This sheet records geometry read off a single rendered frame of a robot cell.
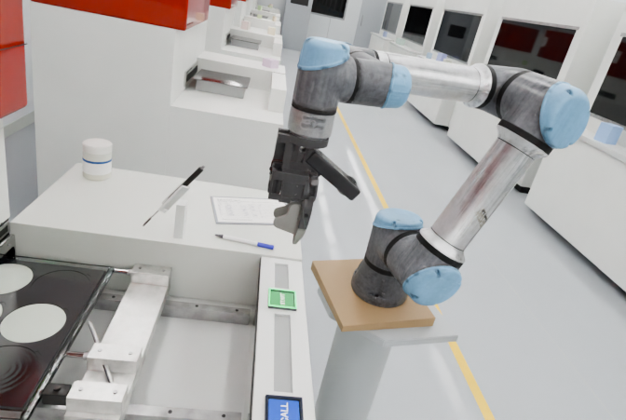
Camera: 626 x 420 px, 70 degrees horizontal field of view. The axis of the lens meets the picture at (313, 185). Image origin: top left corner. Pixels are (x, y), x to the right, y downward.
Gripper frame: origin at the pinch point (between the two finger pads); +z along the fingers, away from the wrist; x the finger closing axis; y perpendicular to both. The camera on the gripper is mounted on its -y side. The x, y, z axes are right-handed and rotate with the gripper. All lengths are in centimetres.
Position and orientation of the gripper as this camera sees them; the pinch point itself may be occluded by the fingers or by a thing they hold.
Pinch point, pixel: (299, 237)
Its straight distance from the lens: 84.1
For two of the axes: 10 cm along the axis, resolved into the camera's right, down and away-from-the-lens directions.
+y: -9.8, -1.5, -1.4
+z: -1.9, 9.0, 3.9
